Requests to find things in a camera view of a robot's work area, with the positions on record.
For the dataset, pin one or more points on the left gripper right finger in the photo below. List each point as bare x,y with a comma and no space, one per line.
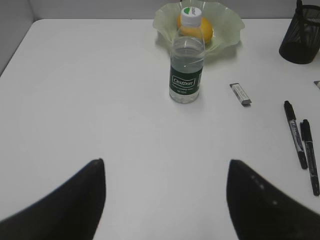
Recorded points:
260,211

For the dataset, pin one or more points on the yellow mango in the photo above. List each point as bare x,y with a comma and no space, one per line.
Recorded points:
206,29

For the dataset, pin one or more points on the clear plastic water bottle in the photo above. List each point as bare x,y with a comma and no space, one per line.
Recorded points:
187,57

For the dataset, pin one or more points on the pale green wavy plate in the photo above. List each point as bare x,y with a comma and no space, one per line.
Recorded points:
226,24

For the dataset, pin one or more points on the left white grey eraser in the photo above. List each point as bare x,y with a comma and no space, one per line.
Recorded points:
240,94

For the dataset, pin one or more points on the black marker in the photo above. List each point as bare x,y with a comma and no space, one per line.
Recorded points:
306,136
291,119

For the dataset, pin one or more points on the black mesh pen holder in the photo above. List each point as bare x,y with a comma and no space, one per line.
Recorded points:
301,42

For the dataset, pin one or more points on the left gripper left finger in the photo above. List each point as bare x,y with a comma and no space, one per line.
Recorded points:
71,212

